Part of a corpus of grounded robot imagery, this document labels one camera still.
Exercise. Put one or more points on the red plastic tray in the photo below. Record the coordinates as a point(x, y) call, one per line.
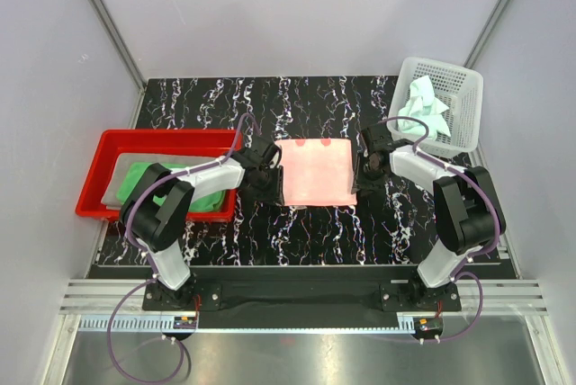
point(186, 142)

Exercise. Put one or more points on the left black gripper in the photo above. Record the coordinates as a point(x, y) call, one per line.
point(274, 194)

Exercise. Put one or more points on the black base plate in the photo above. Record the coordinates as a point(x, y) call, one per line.
point(302, 297)

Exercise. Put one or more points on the white plastic basket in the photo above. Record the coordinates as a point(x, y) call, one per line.
point(459, 88)

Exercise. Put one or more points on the aluminium frame post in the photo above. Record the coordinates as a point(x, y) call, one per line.
point(487, 30)
point(110, 27)

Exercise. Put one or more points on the grey towel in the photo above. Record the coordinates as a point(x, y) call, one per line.
point(126, 159)

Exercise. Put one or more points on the white towel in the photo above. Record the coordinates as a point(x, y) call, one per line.
point(423, 105)

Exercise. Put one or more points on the right aluminium frame post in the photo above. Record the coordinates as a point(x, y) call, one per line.
point(487, 30)

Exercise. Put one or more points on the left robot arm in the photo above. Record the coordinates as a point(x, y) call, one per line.
point(154, 214)

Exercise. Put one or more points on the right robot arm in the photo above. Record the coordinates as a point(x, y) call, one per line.
point(468, 216)

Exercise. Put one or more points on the green towel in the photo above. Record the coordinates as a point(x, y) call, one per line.
point(210, 203)

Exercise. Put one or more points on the left aluminium frame post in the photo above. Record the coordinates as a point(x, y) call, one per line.
point(110, 27)

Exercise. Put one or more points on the pink towel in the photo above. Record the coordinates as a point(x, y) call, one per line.
point(317, 172)

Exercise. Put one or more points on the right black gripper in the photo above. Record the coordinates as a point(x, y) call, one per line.
point(368, 187)

